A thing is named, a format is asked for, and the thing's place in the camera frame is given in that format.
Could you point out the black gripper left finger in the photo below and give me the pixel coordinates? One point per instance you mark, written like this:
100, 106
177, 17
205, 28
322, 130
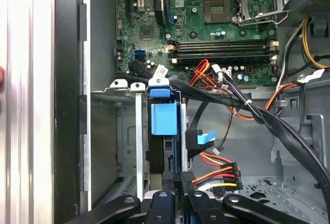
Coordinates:
161, 208

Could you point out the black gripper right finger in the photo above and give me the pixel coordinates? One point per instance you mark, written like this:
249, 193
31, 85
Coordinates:
201, 208

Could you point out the hard disk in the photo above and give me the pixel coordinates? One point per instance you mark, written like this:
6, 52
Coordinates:
163, 118

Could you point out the silver metal disk bay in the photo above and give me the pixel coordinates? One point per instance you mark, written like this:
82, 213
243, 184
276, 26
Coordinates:
139, 136

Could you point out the blue expansion slot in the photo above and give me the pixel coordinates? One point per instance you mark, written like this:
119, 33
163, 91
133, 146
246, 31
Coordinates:
169, 10

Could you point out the person's bare hand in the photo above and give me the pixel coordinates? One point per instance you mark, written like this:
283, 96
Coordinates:
1, 77

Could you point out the grey open PC case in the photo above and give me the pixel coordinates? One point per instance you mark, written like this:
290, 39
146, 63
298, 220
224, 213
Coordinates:
257, 144

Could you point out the white barcode label tag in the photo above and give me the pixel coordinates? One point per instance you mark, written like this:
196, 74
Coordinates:
160, 71

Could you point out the black SATA port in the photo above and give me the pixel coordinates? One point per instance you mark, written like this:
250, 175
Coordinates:
140, 58

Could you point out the blue SATA port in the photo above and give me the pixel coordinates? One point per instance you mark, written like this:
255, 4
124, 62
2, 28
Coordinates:
139, 52

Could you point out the black chipset chip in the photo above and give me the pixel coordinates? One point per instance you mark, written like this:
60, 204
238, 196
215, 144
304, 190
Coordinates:
147, 31

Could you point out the green motherboard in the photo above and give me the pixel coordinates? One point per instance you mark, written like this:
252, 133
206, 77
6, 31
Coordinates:
185, 18

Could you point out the thin metal locking lever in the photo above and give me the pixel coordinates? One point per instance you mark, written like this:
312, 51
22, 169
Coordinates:
257, 23

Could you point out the square CPU socket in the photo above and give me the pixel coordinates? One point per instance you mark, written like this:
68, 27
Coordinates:
216, 10

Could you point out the blue plastic drive latch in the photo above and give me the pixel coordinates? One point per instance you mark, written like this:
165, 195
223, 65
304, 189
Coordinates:
321, 24

